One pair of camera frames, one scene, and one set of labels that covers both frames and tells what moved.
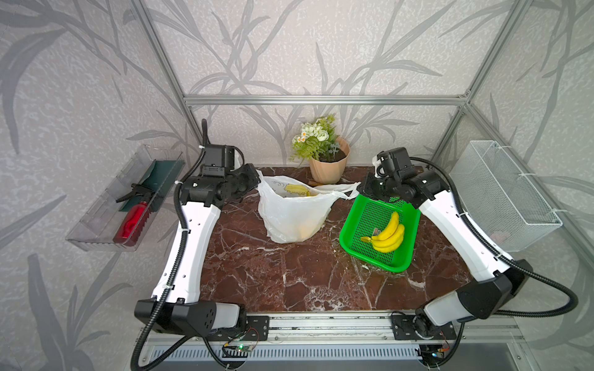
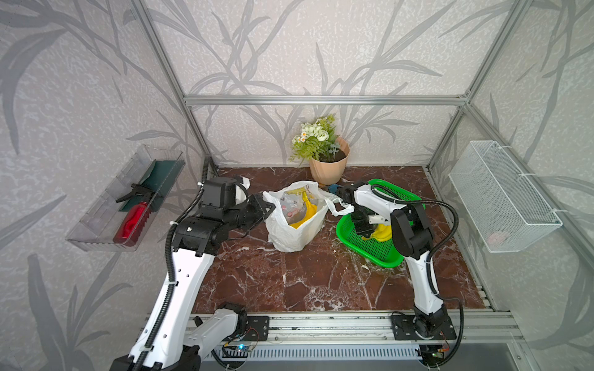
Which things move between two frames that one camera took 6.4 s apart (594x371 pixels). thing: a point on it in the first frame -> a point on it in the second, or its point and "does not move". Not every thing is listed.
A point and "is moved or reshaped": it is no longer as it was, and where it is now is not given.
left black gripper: (254, 177) -> (257, 202)
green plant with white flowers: (317, 140) does not move
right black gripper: (364, 188) -> (364, 231)
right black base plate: (406, 327) does not move
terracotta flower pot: (330, 170) does not move
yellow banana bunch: (389, 239) is moved or reshaped
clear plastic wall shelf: (119, 219) does not move
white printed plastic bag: (295, 211) is moved or reshaped
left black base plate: (257, 328) does not move
